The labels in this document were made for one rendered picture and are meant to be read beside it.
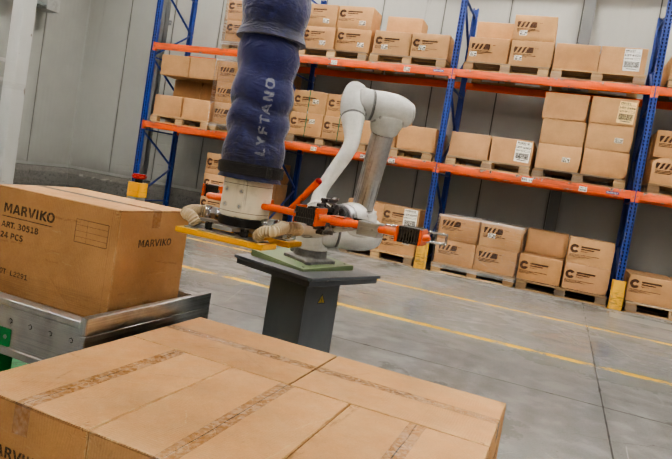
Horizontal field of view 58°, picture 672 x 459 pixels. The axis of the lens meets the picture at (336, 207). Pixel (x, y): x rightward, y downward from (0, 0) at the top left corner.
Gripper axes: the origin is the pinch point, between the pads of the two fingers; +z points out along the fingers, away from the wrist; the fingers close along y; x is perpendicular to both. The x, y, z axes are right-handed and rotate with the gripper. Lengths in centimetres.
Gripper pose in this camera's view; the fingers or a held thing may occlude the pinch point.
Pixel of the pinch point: (316, 216)
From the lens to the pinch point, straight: 199.6
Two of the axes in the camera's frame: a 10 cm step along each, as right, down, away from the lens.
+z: -3.9, -0.1, -9.2
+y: -1.6, 9.9, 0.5
